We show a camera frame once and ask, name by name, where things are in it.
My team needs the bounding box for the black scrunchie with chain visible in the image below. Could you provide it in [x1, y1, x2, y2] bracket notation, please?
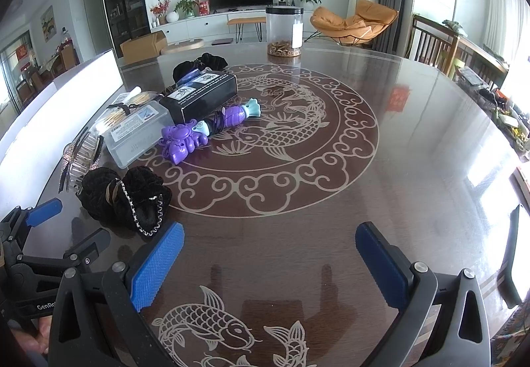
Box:
[77, 166, 173, 238]

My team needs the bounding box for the clear plastic storage box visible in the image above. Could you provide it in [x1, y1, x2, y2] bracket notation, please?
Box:
[103, 101, 173, 169]

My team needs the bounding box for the purple toy wand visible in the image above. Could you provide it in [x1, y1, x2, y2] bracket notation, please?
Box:
[159, 98, 260, 165]

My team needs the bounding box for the left hand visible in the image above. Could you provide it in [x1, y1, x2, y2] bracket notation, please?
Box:
[8, 316, 52, 354]

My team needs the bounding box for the bag of cotton swabs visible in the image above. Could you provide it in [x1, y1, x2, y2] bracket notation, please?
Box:
[91, 91, 163, 135]

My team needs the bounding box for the black rectangular box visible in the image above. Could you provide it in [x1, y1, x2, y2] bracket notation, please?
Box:
[159, 72, 237, 124]

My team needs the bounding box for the cardboard box on floor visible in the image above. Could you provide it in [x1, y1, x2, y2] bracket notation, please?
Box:
[120, 30, 167, 65]

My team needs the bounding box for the black scrunchie far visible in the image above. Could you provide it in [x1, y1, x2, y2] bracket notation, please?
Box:
[173, 53, 228, 83]

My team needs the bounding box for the wooden chair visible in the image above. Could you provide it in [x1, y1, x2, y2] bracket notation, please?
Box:
[406, 15, 459, 77]

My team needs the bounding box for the red flower vase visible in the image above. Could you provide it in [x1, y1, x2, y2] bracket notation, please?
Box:
[150, 0, 171, 24]

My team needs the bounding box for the white tv cabinet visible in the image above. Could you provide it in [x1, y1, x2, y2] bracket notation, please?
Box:
[151, 7, 315, 46]

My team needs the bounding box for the green potted plant left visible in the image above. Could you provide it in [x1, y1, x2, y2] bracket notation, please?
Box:
[174, 0, 200, 18]

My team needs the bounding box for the orange lounge chair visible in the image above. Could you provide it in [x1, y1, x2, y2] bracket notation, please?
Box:
[310, 0, 399, 46]

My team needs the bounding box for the small wooden bench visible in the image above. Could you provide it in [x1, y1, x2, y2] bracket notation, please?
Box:
[227, 16, 266, 43]

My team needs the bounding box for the clear jar with black lid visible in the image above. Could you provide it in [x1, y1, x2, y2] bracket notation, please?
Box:
[266, 6, 304, 58]

